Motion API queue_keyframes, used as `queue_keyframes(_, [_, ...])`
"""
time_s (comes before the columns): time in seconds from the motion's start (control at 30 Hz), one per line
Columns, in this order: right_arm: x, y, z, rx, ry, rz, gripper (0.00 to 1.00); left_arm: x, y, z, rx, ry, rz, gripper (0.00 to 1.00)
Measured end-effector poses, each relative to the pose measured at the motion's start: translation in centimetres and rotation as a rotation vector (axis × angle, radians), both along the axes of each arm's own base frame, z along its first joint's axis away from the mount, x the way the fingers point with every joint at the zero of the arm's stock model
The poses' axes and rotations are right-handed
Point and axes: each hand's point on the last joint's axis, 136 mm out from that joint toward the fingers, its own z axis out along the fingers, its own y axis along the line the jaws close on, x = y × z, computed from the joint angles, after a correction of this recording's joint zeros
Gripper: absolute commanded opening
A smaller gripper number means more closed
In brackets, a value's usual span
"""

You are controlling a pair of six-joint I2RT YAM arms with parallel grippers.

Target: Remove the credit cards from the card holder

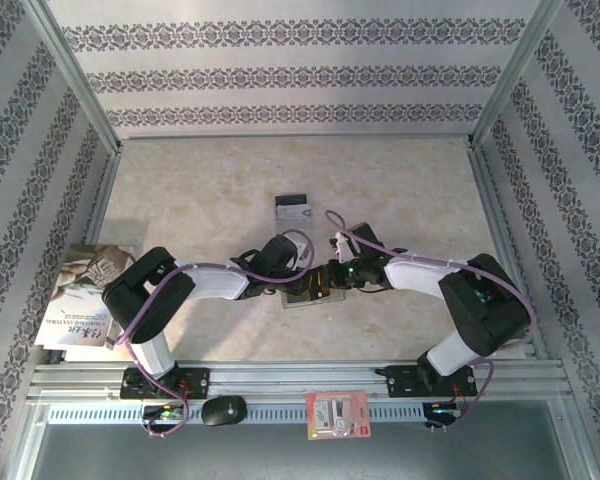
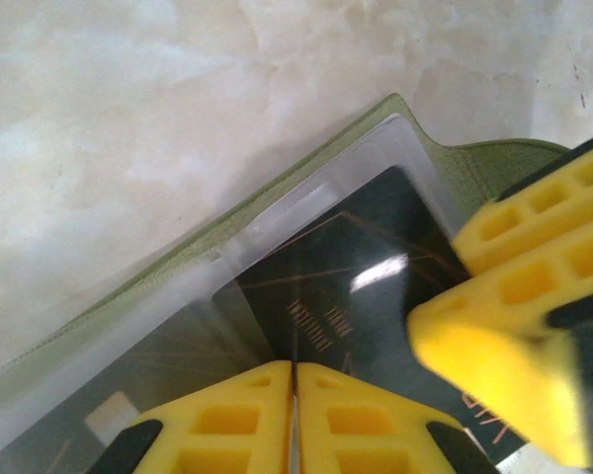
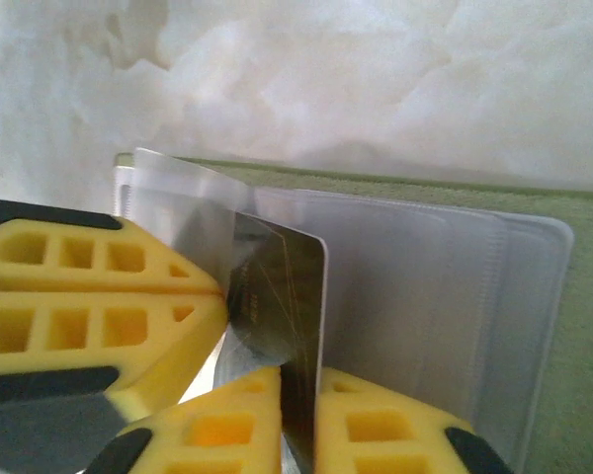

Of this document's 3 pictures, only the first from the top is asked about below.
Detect printed magazine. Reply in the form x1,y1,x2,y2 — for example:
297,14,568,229
33,243,137,350

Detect aluminium frame post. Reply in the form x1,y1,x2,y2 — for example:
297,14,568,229
22,0,125,157
467,0,572,151

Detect aluminium mounting rail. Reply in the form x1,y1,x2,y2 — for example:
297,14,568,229
27,358,567,401

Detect grey sheet metal panel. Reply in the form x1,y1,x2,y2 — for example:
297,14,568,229
29,422,581,480

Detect aluminium side rail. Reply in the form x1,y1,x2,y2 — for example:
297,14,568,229
81,149,125,246
467,144,549,360

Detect grey slotted cable duct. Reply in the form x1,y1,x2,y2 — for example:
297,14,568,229
47,403,426,426

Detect aluminium back rail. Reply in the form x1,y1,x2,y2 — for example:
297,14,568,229
119,132,474,143

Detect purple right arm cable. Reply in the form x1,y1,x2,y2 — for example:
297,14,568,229
324,208,539,435

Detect red USB drive package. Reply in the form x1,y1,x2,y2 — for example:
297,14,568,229
304,389,371,441

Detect silver patterned credit card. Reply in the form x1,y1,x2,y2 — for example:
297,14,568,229
275,203,314,222

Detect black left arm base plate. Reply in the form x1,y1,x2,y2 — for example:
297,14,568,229
119,367,211,400

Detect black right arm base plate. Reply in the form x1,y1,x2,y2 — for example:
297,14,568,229
387,364,479,400

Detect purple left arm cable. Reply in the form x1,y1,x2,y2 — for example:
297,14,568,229
113,228,316,440

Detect clear acrylic card stand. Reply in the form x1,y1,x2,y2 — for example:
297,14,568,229
273,193,315,246

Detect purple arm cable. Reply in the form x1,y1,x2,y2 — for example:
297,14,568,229
113,228,316,440
324,208,539,435

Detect black computer mouse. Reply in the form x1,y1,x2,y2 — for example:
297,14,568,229
201,394,247,428

